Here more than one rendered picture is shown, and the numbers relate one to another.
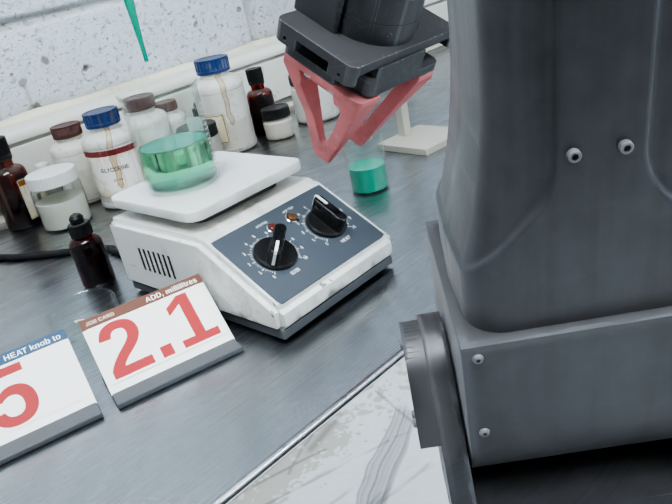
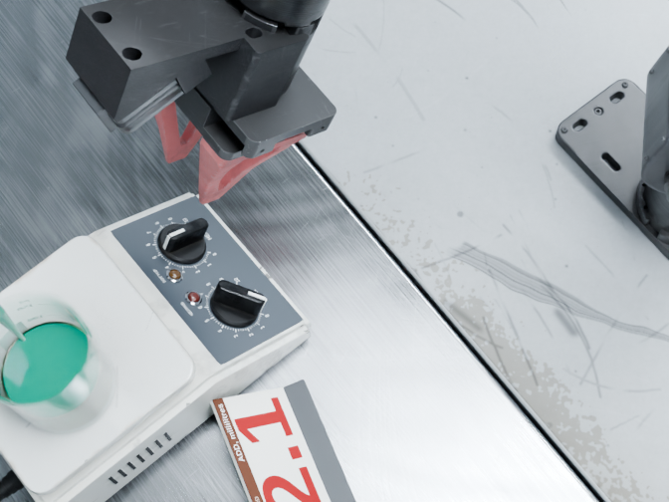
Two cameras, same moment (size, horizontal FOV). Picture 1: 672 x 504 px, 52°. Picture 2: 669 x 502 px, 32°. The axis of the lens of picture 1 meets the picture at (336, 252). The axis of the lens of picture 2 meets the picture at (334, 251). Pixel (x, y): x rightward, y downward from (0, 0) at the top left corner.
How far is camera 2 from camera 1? 0.67 m
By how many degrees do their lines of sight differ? 64
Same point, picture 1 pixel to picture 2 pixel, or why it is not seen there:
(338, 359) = (360, 291)
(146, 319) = (263, 465)
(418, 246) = (167, 173)
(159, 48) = not seen: outside the picture
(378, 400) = (436, 268)
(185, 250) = (197, 400)
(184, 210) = (181, 377)
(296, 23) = (264, 129)
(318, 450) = (482, 323)
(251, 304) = (283, 350)
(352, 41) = (288, 94)
